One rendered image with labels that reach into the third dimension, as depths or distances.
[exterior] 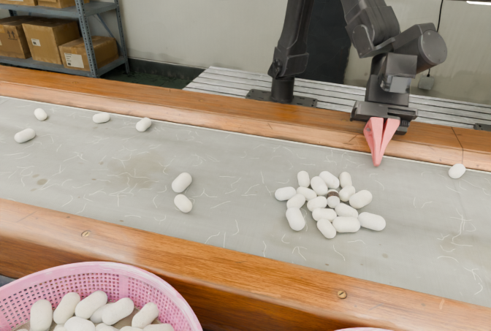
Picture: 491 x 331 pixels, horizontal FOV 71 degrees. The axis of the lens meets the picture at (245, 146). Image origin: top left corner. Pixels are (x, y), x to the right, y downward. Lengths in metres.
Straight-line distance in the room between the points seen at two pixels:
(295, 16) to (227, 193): 0.48
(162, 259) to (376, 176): 0.37
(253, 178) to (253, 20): 2.13
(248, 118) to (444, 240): 0.39
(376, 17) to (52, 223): 0.60
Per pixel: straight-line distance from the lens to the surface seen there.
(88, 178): 0.60
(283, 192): 0.51
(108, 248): 0.44
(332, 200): 0.51
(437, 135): 0.74
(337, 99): 1.05
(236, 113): 0.70
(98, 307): 0.43
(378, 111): 0.62
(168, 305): 0.40
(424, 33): 0.63
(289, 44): 0.87
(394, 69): 0.57
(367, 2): 0.69
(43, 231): 0.49
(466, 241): 0.56
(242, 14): 2.64
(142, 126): 0.69
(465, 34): 2.61
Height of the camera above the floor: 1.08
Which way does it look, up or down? 33 degrees down
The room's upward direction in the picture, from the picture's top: 2 degrees clockwise
